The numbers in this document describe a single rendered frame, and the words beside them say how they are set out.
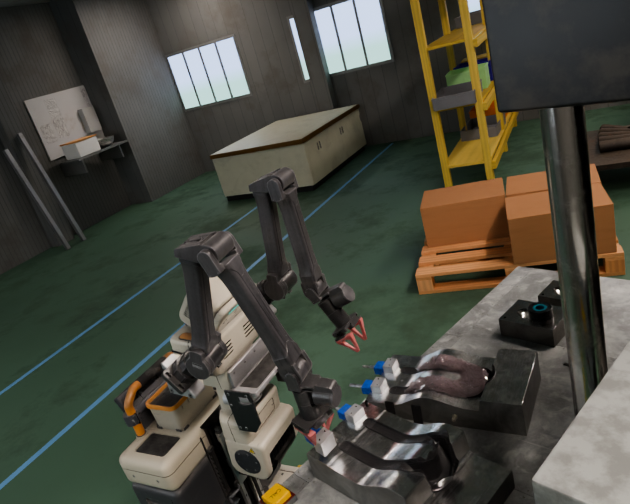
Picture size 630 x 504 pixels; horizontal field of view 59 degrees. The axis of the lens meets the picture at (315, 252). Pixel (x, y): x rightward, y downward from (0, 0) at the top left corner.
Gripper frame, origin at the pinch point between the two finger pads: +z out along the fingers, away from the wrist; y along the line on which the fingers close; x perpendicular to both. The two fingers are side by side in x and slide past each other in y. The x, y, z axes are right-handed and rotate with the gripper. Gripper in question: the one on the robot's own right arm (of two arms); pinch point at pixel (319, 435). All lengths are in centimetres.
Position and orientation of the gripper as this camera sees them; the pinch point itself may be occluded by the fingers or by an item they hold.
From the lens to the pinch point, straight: 163.1
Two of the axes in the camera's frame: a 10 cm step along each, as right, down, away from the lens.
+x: -7.0, -1.9, 6.9
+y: 6.7, -5.1, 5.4
